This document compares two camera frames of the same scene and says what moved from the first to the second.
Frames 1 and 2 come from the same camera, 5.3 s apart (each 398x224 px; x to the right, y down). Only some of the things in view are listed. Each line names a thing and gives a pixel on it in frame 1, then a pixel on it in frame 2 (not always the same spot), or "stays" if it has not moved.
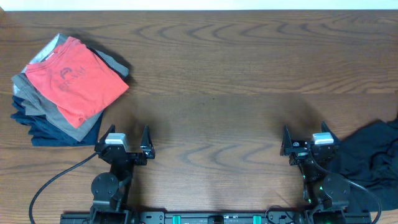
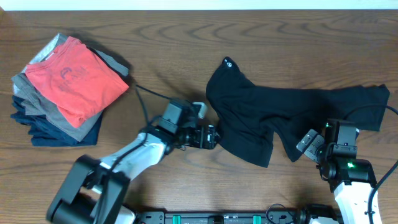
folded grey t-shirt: [36, 104] stays
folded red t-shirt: [79, 81] stays
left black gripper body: [128, 155] → [210, 137]
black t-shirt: [368, 159] → [250, 115]
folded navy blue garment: [44, 134] stays
